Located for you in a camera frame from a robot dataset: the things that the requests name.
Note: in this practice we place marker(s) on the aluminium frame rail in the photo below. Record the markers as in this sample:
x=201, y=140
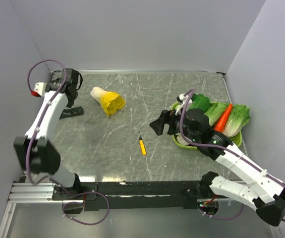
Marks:
x=28, y=193

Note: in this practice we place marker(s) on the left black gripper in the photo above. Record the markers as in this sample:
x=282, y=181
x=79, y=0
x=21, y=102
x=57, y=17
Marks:
x=70, y=104

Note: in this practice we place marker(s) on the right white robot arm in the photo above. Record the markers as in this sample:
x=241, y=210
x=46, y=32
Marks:
x=260, y=191

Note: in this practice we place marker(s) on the green plastic tray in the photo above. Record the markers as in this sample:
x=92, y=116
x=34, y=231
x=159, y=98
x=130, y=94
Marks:
x=176, y=138

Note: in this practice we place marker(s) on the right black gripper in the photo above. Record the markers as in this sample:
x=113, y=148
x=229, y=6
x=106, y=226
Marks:
x=166, y=116

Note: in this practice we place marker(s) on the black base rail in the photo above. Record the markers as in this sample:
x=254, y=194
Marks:
x=137, y=194

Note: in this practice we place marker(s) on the yellow handled screwdriver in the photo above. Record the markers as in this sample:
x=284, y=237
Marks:
x=142, y=145

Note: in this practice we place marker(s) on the yellow toy cabbage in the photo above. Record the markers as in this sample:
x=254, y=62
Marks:
x=109, y=101

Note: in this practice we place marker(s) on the black remote control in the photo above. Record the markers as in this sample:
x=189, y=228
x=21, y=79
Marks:
x=72, y=112

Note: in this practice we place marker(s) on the orange toy carrot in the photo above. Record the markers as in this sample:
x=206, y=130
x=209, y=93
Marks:
x=220, y=125

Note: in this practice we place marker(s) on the dark green bok choy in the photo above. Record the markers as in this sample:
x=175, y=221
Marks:
x=199, y=101

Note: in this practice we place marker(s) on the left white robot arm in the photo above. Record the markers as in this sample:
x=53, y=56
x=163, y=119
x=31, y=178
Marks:
x=35, y=151

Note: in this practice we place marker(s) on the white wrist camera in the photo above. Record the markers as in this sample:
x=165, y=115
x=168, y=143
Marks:
x=182, y=98
x=39, y=89

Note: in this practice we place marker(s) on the light green napa cabbage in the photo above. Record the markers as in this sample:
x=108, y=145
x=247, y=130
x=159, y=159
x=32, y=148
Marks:
x=215, y=112

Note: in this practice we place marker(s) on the green lettuce toy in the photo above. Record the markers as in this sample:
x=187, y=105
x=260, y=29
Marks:
x=238, y=118

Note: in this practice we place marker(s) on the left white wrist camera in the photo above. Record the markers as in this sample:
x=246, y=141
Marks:
x=39, y=89

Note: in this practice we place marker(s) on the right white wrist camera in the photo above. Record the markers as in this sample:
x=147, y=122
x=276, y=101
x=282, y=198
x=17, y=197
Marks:
x=182, y=98

